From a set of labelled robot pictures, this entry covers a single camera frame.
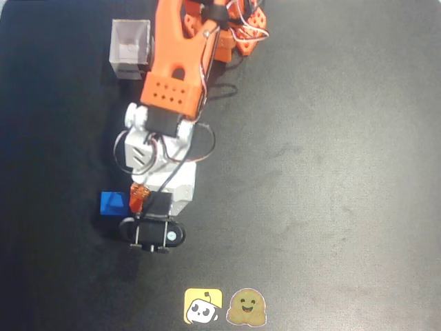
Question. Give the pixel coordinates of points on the black table mat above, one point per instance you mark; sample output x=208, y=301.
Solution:
x=344, y=172

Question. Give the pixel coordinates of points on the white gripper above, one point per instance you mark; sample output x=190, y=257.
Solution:
x=182, y=193

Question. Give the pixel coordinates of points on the orange and white robot arm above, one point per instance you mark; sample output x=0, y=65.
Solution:
x=172, y=51

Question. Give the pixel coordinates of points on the hugging face emoji sticker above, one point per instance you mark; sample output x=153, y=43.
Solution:
x=246, y=307

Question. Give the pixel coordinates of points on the black gripper camera mount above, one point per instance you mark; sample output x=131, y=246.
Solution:
x=151, y=232

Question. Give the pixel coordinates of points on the yellow robot sticker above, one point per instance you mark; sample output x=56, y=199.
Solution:
x=203, y=308

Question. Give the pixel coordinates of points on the blue cube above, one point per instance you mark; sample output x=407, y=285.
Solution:
x=112, y=205

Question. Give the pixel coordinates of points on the white cardboard box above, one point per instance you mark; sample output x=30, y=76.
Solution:
x=129, y=45

